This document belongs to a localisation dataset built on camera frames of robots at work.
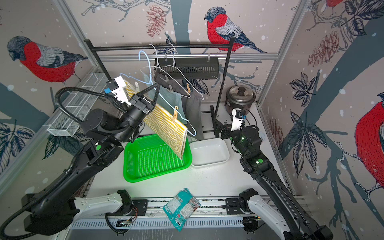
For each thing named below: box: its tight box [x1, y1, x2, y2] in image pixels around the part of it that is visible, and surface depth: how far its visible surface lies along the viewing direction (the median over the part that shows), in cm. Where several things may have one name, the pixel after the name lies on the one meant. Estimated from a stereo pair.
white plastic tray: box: [189, 138, 230, 168], surface depth 94 cm
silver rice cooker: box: [224, 85, 256, 116], surface depth 103 cm
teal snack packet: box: [163, 187, 202, 232], surface depth 73 cm
